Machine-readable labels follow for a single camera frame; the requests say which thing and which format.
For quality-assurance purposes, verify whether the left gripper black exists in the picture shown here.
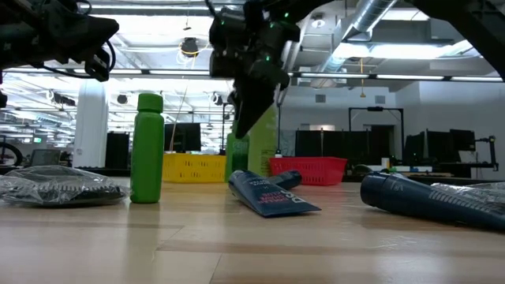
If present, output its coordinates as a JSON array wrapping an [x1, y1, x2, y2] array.
[[39, 0, 120, 66]]

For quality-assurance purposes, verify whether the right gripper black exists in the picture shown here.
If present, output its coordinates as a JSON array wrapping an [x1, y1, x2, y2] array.
[[208, 0, 301, 139]]

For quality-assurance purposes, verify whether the green plastic bottle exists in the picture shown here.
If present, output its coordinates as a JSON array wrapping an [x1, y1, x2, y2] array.
[[224, 132, 250, 183], [129, 92, 166, 204]]

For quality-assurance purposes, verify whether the small navy blue bottle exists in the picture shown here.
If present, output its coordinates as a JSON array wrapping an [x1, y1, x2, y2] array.
[[267, 170, 303, 191]]

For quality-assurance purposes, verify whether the navy blue squeeze tube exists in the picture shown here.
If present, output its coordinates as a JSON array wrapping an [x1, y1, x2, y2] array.
[[227, 169, 322, 219]]

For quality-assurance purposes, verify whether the large navy blue bottle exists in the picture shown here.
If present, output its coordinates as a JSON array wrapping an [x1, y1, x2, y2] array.
[[359, 171, 505, 232]]

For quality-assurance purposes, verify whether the clear-bagged black round brush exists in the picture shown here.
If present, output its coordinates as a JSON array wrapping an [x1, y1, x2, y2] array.
[[0, 164, 131, 208], [429, 181, 505, 216]]

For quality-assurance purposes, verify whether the black pole stand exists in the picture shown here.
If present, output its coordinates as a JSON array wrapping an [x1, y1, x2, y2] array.
[[220, 102, 234, 155]]

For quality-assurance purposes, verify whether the white green wipes canister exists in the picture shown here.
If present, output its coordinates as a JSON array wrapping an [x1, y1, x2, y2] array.
[[247, 103, 279, 178]]

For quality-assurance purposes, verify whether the black monitor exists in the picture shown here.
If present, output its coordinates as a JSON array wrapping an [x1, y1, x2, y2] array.
[[449, 129, 477, 153], [426, 129, 453, 163], [163, 122, 202, 154], [404, 132, 428, 166]]

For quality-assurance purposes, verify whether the black round ceiling device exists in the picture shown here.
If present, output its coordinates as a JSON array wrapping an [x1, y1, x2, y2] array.
[[180, 37, 200, 58]]

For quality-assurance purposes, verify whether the yellow plastic basket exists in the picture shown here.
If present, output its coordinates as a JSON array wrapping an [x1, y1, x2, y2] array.
[[162, 152, 228, 184]]

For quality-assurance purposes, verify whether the white round column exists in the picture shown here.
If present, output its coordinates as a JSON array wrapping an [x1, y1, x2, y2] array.
[[73, 78, 110, 169]]

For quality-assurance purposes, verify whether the red plastic basket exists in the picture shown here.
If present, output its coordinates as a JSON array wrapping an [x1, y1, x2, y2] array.
[[269, 156, 349, 186]]

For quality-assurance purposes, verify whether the black partition screen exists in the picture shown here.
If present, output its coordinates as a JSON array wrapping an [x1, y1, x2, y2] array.
[[294, 129, 395, 166]]

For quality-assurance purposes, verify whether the yellow hanging pendant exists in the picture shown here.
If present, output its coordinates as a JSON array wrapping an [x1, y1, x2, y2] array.
[[358, 58, 366, 99]]

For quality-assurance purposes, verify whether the black cabinet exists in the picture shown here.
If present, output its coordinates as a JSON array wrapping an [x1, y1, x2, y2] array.
[[105, 132, 131, 170]]

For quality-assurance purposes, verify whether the bicycle wheel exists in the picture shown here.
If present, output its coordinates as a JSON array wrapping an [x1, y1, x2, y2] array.
[[0, 141, 24, 167]]

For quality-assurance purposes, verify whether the dark office desk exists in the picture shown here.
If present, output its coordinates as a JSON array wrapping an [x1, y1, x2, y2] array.
[[394, 161, 500, 181]]

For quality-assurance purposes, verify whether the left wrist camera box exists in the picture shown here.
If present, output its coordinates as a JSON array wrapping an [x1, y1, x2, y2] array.
[[84, 47, 112, 83]]

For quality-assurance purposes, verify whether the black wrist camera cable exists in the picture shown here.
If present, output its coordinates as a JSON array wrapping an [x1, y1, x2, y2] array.
[[39, 39, 117, 80]]

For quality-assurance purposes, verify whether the long ceiling light rail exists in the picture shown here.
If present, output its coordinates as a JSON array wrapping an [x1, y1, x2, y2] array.
[[0, 67, 505, 83]]

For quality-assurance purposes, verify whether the black metal stand frame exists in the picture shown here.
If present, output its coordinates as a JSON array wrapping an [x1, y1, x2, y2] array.
[[348, 106, 405, 163]]

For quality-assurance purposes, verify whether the silver ventilation duct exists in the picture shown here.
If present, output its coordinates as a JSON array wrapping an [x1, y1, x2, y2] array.
[[315, 0, 398, 76]]

